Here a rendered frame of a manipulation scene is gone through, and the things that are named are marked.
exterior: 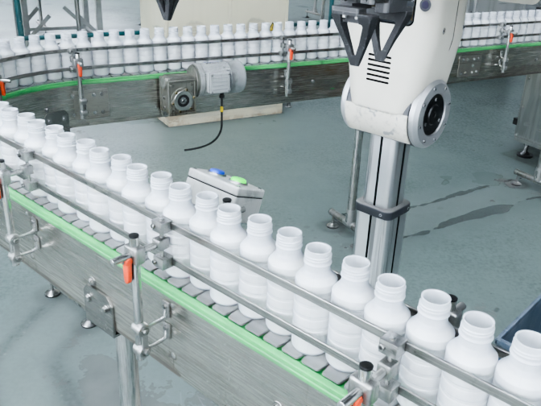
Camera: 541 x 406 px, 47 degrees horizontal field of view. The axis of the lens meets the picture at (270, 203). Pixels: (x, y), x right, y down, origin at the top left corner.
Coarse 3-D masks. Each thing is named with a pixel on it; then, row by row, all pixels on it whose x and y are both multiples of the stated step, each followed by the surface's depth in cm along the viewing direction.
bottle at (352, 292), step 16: (352, 256) 85; (352, 272) 83; (368, 272) 83; (336, 288) 85; (352, 288) 84; (368, 288) 84; (336, 304) 85; (352, 304) 83; (336, 320) 86; (336, 336) 86; (352, 336) 85; (352, 352) 86; (336, 368) 88; (352, 368) 88
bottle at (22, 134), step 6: (18, 114) 138; (24, 114) 139; (30, 114) 139; (18, 120) 137; (24, 120) 137; (24, 126) 137; (18, 132) 138; (24, 132) 137; (18, 138) 137; (24, 138) 137; (18, 150) 139; (18, 162) 140; (24, 162) 139
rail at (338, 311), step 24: (48, 192) 132; (96, 216) 121; (192, 240) 101; (240, 264) 95; (216, 288) 101; (288, 288) 89; (264, 312) 94; (336, 312) 83; (312, 336) 88; (456, 336) 80; (432, 360) 75; (480, 384) 71
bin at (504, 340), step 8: (536, 304) 117; (528, 312) 114; (536, 312) 119; (520, 320) 112; (528, 320) 116; (536, 320) 120; (512, 328) 109; (520, 328) 113; (528, 328) 118; (536, 328) 123; (504, 336) 107; (512, 336) 111; (496, 344) 106; (504, 344) 105
